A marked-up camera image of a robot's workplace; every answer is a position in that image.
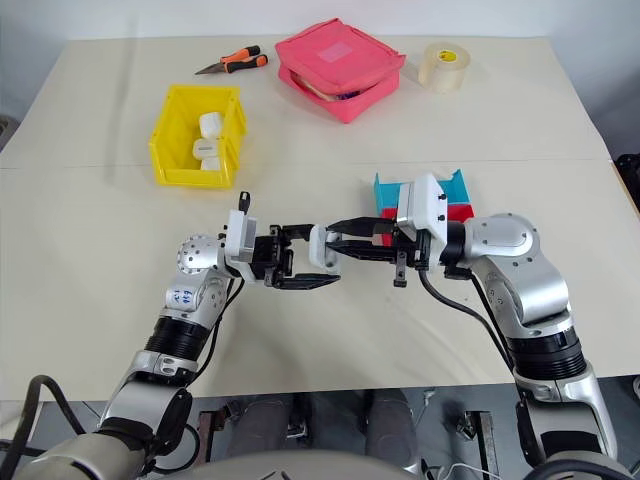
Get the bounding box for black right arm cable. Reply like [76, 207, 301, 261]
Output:
[417, 267, 516, 371]

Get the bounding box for thick black cable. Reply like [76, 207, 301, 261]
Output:
[0, 374, 89, 480]

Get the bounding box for orange and black pliers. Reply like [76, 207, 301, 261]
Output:
[193, 44, 270, 76]

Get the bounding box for small white block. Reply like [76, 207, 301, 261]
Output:
[308, 224, 342, 274]

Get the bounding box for translucent tape roll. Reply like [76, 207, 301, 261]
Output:
[417, 41, 472, 94]

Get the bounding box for grey rounded shape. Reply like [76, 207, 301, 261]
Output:
[227, 394, 301, 457]
[367, 389, 422, 471]

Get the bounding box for teal and red tray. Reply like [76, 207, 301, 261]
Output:
[372, 168, 475, 222]

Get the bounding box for pink fabric zip bag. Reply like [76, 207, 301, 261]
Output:
[273, 18, 407, 125]

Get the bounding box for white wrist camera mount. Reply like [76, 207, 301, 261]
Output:
[397, 173, 450, 251]
[222, 191, 260, 280]

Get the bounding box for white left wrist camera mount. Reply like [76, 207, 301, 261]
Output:
[222, 191, 260, 280]

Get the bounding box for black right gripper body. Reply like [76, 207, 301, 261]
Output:
[372, 222, 435, 289]

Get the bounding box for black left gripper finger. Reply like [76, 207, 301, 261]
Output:
[277, 223, 315, 242]
[272, 272, 343, 292]

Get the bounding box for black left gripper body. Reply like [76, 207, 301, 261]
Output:
[249, 224, 295, 289]

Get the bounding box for yellow plastic bin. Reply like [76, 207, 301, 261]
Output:
[147, 83, 250, 190]

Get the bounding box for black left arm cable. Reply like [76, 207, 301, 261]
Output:
[192, 277, 246, 376]

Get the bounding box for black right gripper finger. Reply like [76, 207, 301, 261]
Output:
[326, 240, 399, 262]
[326, 217, 389, 239]

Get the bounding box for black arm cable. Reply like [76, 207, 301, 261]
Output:
[417, 267, 516, 371]
[192, 277, 246, 376]

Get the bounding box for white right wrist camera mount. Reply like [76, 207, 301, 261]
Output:
[397, 173, 450, 251]

